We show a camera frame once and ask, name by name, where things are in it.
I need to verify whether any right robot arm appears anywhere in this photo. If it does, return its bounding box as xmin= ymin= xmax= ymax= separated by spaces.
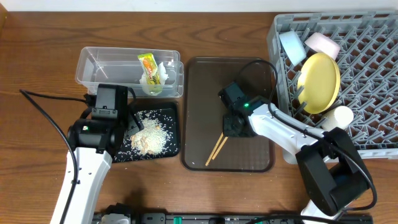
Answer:
xmin=218 ymin=82 xmax=376 ymax=222

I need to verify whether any black waste tray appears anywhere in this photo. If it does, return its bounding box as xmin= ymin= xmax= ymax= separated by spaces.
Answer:
xmin=113 ymin=102 xmax=180 ymax=163

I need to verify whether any light blue bowl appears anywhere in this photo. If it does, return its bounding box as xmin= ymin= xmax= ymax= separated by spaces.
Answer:
xmin=279 ymin=30 xmax=306 ymax=66

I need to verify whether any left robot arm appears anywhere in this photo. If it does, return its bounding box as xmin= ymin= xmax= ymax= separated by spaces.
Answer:
xmin=51 ymin=84 xmax=144 ymax=223

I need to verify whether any brown plastic tray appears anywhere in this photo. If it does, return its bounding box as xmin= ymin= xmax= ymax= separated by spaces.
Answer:
xmin=181 ymin=57 xmax=275 ymax=172

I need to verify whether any grey dishwasher rack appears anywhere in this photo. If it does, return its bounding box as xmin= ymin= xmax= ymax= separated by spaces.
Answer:
xmin=267 ymin=11 xmax=397 ymax=159

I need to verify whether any yellow green snack wrapper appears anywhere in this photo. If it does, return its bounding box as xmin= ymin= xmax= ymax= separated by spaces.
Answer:
xmin=137 ymin=53 xmax=162 ymax=96

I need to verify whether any white green cup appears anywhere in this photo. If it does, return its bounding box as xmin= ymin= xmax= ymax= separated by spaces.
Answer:
xmin=321 ymin=106 xmax=354 ymax=131

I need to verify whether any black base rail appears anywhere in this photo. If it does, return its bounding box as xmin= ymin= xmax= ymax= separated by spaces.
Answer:
xmin=91 ymin=203 xmax=374 ymax=224

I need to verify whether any clear plastic bin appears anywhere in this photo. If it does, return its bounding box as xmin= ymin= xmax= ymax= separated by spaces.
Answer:
xmin=75 ymin=47 xmax=184 ymax=98

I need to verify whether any yellow plate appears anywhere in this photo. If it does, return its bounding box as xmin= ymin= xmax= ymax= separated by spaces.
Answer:
xmin=297 ymin=53 xmax=340 ymax=114

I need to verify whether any wooden chopstick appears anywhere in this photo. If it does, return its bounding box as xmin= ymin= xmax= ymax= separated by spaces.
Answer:
xmin=212 ymin=136 xmax=228 ymax=160
xmin=205 ymin=133 xmax=223 ymax=166

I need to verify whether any white napkin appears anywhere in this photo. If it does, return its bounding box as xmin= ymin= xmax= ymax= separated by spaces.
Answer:
xmin=139 ymin=62 xmax=169 ymax=96

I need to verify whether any spilled rice pile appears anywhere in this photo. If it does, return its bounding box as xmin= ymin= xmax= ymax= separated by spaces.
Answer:
xmin=130 ymin=118 xmax=172 ymax=156

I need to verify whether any white rice bowl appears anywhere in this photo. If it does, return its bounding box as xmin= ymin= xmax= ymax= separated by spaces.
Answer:
xmin=304 ymin=32 xmax=340 ymax=60

